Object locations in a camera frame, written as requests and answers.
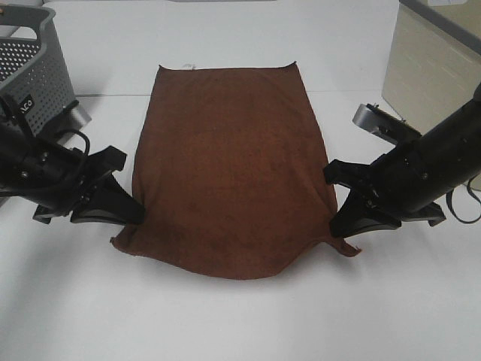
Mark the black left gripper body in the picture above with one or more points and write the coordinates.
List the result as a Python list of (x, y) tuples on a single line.
[(44, 172)]

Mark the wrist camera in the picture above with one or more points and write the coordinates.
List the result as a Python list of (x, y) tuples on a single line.
[(383, 125), (74, 116)]

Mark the brown towel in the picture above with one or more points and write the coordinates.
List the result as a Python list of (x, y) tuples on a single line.
[(229, 167)]

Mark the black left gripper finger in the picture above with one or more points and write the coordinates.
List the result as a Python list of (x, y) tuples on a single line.
[(106, 161), (107, 202)]

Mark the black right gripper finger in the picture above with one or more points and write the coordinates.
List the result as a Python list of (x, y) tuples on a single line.
[(346, 173), (356, 216)]

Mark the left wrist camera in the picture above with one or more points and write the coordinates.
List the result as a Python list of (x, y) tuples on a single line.
[(74, 116)]

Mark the beige storage box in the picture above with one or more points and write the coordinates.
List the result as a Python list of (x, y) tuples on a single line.
[(434, 60)]

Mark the grey perforated plastic basket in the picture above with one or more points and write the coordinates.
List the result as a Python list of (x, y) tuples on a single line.
[(33, 71)]

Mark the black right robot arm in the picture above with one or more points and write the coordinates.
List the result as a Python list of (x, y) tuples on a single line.
[(478, 94)]

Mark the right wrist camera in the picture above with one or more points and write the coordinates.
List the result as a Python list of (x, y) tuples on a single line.
[(383, 125)]

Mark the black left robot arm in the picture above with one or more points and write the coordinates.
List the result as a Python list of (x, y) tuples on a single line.
[(12, 117)]

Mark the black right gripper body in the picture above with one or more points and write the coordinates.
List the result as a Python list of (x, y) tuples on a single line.
[(413, 175)]

